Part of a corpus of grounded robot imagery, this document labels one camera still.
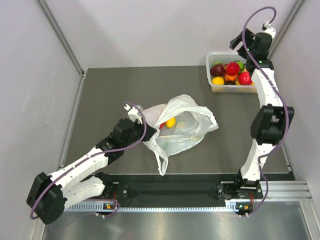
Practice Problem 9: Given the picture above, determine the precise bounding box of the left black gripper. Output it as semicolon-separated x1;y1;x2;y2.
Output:
122;117;157;148

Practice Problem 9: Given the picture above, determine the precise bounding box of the orange fruit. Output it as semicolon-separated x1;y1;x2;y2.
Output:
223;73;238;81

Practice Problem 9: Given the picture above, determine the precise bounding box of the white printed plastic bag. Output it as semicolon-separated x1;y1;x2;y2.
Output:
142;94;219;176

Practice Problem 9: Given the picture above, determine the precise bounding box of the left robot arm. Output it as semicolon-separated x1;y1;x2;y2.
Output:
26;118;157;225

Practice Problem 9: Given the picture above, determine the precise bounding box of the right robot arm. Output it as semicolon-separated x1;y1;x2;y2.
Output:
229;27;295;198

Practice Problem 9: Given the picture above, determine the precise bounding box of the green striped fruit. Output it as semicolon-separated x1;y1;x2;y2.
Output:
236;61;246;73

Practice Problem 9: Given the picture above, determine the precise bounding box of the dark purple fruit front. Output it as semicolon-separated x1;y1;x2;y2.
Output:
224;81;236;86

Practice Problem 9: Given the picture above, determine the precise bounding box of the yellow fruit in bag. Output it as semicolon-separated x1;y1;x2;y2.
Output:
165;117;176;129

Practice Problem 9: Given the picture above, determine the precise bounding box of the white perforated plastic basket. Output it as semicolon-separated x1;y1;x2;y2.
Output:
205;52;257;94

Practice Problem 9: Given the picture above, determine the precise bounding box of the red apple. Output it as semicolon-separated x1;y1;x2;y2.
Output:
210;63;225;77

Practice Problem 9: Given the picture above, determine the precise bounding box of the yellow lemon left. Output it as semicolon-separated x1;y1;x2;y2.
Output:
211;76;225;85

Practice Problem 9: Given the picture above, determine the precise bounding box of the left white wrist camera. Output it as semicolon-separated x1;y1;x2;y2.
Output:
124;102;145;124

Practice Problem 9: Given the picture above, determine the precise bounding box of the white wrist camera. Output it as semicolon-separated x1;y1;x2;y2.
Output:
124;102;145;124
262;21;276;39

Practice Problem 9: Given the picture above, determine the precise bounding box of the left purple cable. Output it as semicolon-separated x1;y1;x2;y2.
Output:
29;101;148;220

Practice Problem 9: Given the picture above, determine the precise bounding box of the purple cable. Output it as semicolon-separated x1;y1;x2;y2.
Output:
29;101;148;220
242;6;293;218

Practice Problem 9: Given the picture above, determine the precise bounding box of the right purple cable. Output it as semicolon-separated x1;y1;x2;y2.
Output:
242;6;293;218

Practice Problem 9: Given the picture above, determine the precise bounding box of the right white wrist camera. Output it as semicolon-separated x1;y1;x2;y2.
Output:
262;21;276;39

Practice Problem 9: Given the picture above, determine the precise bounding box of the slotted cable duct rail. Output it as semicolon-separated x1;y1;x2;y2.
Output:
65;199;251;213

